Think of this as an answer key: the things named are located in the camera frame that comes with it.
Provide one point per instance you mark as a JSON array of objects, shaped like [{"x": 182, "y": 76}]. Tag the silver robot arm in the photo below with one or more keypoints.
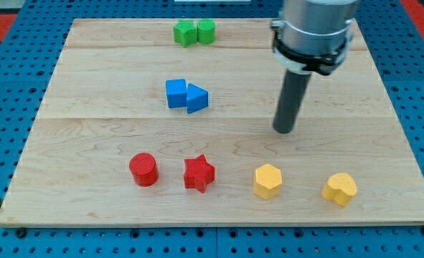
[{"x": 313, "y": 35}]

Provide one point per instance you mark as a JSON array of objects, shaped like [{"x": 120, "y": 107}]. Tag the blue triangle block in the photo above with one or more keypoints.
[{"x": 197, "y": 98}]

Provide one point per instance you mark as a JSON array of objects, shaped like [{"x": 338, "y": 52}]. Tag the red star block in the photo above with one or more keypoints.
[{"x": 198, "y": 173}]

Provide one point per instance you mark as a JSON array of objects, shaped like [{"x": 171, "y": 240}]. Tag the blue cube block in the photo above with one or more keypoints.
[{"x": 176, "y": 93}]

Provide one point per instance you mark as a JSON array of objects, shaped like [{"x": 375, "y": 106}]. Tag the wooden board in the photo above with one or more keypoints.
[{"x": 106, "y": 102}]

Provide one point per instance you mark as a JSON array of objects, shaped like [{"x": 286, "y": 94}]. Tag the yellow hexagon block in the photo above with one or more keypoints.
[{"x": 267, "y": 181}]

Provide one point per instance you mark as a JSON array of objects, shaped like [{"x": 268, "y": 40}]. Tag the red cylinder block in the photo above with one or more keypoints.
[{"x": 144, "y": 169}]

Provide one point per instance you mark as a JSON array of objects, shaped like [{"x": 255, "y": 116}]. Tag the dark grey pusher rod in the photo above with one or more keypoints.
[{"x": 291, "y": 97}]

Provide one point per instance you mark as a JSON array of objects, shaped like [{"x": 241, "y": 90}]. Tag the green star block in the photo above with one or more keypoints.
[{"x": 185, "y": 32}]

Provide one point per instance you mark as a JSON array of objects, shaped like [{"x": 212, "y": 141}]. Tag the green cylinder block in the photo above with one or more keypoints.
[{"x": 206, "y": 31}]

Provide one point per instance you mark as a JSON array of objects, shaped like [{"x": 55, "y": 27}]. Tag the yellow heart block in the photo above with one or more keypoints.
[{"x": 340, "y": 188}]

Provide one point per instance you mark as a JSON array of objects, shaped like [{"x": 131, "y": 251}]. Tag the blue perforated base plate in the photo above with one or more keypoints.
[{"x": 29, "y": 53}]

